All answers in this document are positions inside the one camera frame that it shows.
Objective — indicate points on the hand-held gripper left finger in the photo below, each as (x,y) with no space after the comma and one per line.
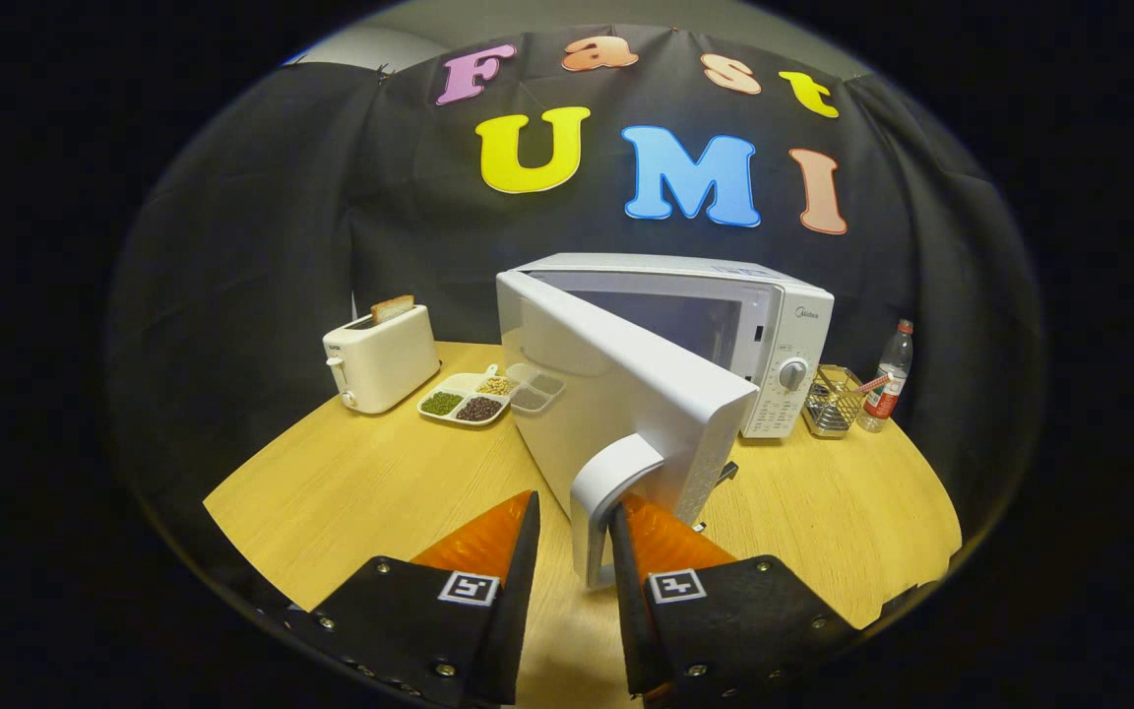
(518,611)

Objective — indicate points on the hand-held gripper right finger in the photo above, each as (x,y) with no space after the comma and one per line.
(628,611)

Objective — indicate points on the white toaster oven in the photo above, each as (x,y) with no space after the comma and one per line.
(626,394)

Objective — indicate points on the cream pop-up toaster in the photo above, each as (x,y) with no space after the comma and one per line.
(385,364)

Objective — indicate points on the white divided tray of beans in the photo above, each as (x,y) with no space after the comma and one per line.
(464,402)

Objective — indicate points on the clear divided plastic container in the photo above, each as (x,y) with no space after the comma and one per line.
(535,389)

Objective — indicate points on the toasted bread slice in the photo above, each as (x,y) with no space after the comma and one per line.
(393,308)

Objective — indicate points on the red white striped straw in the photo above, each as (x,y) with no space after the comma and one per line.
(877,382)

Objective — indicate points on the clear bottle with red label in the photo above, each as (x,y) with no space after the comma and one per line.
(888,379)

